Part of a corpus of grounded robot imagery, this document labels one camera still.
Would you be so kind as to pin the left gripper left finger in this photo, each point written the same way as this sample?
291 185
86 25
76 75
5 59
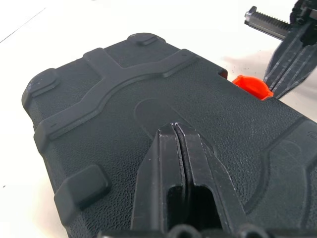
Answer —
158 173

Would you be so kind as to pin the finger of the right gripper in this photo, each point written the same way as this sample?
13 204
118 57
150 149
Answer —
294 72
284 62

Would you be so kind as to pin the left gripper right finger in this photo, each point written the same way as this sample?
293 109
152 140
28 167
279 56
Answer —
205 168

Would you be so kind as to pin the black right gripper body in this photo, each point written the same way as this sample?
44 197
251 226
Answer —
301 12

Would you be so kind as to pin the orange case latch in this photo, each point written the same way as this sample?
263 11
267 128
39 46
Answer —
252 85

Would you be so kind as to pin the black plastic tool case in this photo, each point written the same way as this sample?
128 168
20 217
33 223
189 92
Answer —
123 111

